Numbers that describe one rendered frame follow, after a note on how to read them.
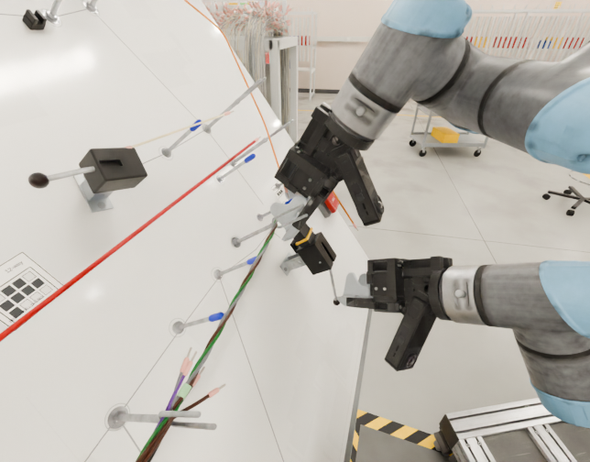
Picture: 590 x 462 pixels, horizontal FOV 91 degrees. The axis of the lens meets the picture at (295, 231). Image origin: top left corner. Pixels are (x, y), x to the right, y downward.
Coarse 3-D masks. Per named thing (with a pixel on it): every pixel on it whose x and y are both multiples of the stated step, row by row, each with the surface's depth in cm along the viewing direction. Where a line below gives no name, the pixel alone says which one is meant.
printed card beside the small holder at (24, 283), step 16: (16, 256) 26; (0, 272) 25; (16, 272) 25; (32, 272) 26; (48, 272) 27; (0, 288) 24; (16, 288) 25; (32, 288) 26; (48, 288) 27; (0, 304) 24; (16, 304) 25; (32, 304) 26; (48, 304) 26; (0, 320) 24; (16, 320) 24
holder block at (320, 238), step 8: (320, 232) 52; (320, 240) 50; (304, 248) 50; (312, 248) 49; (320, 248) 49; (328, 248) 52; (304, 256) 51; (312, 256) 50; (320, 256) 49; (328, 256) 51; (312, 264) 51; (320, 264) 50; (328, 264) 50; (312, 272) 52; (320, 272) 51
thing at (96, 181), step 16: (96, 160) 27; (112, 160) 28; (128, 160) 29; (32, 176) 24; (48, 176) 25; (64, 176) 26; (80, 176) 32; (96, 176) 28; (112, 176) 28; (128, 176) 29; (144, 176) 30; (96, 192) 29; (96, 208) 32; (112, 208) 34
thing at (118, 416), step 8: (120, 408) 28; (112, 416) 27; (120, 416) 27; (128, 416) 26; (136, 416) 25; (144, 416) 24; (152, 416) 24; (160, 416) 22; (168, 416) 21; (176, 416) 21; (184, 416) 20; (192, 416) 20; (200, 416) 20; (112, 424) 27; (120, 424) 27; (176, 424) 23; (184, 424) 22; (192, 424) 21; (200, 424) 21; (208, 424) 20
